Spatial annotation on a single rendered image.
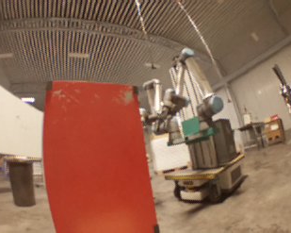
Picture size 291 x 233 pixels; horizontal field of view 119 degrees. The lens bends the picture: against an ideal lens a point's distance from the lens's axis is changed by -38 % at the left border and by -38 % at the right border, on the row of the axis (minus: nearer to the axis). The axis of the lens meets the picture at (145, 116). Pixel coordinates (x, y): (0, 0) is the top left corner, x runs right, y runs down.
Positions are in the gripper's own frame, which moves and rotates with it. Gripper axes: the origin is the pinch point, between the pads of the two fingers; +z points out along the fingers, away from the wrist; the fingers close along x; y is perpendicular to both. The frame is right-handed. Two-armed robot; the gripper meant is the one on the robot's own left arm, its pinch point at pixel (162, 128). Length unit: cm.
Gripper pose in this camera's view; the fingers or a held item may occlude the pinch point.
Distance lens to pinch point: 106.9
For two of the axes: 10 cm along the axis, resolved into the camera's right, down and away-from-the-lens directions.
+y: -8.7, -3.8, -3.2
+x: 4.2, -2.2, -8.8
